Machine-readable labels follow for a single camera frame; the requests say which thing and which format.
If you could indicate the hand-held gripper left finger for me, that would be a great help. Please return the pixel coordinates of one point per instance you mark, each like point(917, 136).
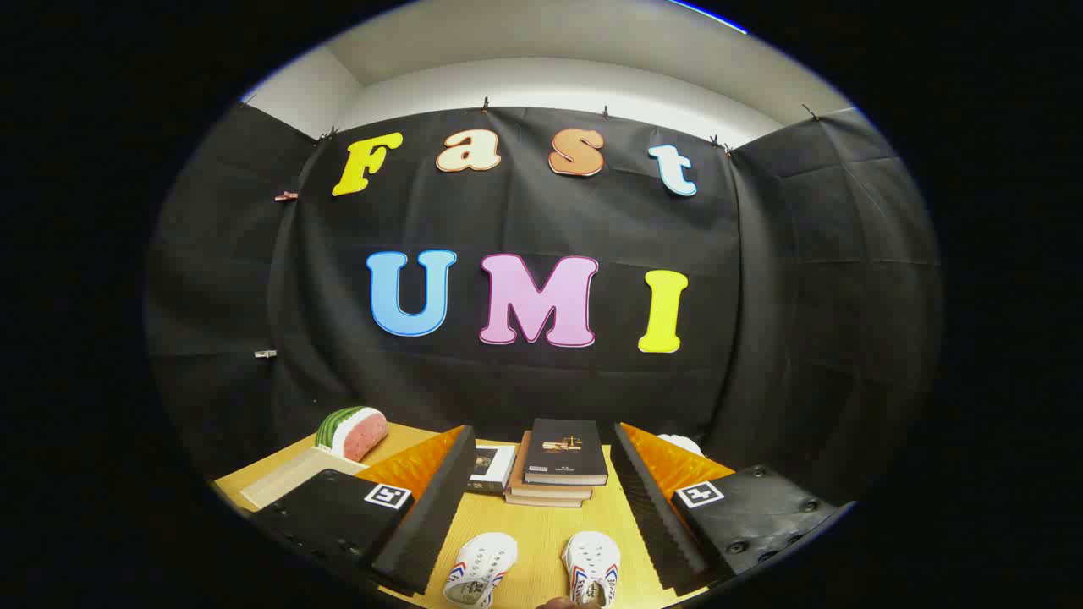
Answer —
point(431, 516)

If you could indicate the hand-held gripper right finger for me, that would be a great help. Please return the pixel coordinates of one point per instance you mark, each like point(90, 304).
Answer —
point(651, 507)

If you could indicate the white canvas shoe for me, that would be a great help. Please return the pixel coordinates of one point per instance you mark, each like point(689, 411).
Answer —
point(592, 568)
point(480, 568)

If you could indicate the beige fabric storage box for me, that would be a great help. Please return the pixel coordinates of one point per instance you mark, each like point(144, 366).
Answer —
point(296, 478)

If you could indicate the white oblong toy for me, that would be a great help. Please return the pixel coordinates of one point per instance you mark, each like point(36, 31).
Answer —
point(681, 442)

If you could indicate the white portrait cover book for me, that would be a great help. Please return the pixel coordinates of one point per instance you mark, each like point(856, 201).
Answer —
point(492, 469)

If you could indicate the black cover book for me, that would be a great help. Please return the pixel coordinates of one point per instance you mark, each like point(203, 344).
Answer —
point(565, 452)

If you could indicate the thin tan book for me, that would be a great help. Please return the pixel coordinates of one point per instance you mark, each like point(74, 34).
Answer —
point(541, 502)

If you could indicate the watermelon slice toy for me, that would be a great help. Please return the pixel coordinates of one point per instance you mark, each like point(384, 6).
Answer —
point(360, 431)

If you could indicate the black backdrop cloth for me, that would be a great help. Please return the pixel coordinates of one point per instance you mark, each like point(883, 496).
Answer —
point(525, 228)

